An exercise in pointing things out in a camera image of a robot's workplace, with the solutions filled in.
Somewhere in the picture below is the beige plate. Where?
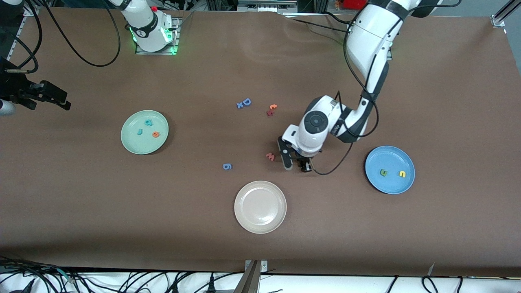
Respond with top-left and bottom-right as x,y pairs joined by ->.
234,180 -> 287,234

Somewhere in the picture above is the blue plate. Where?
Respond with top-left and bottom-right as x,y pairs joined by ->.
365,145 -> 416,195

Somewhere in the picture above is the pale green plate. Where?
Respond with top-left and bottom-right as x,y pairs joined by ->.
120,110 -> 169,155

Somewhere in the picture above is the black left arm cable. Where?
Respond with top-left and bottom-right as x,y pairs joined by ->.
311,12 -> 393,176

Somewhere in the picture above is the aluminium frame rail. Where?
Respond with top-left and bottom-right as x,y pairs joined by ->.
8,24 -> 22,53

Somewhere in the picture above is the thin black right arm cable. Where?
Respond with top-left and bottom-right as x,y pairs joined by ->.
4,0 -> 43,73

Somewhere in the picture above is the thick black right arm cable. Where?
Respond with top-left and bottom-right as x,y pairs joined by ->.
41,0 -> 122,68

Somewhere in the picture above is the aluminium frame profile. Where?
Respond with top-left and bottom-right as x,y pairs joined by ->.
22,0 -> 41,17
490,0 -> 521,27

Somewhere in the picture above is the aluminium mount bracket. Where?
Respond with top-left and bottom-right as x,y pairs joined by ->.
234,260 -> 268,293

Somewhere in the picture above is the black cable on table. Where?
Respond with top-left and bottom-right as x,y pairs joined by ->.
285,17 -> 350,35
324,11 -> 355,26

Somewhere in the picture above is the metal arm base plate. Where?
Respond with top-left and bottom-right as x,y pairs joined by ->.
135,16 -> 180,56

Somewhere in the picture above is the black looped cable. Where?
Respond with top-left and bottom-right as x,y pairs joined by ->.
421,276 -> 439,293

